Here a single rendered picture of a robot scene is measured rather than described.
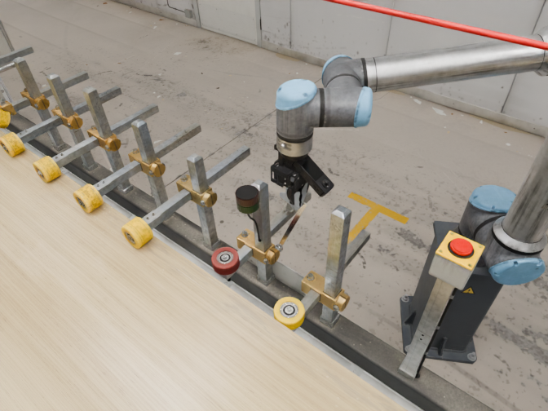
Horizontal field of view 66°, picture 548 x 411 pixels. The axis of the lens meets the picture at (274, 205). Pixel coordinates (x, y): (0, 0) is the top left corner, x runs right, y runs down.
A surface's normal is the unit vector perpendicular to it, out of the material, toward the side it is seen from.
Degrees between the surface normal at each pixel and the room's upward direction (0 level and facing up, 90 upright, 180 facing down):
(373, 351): 0
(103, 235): 0
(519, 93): 90
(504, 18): 90
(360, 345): 0
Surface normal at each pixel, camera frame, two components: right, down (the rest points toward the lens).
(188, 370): -0.04, -0.72
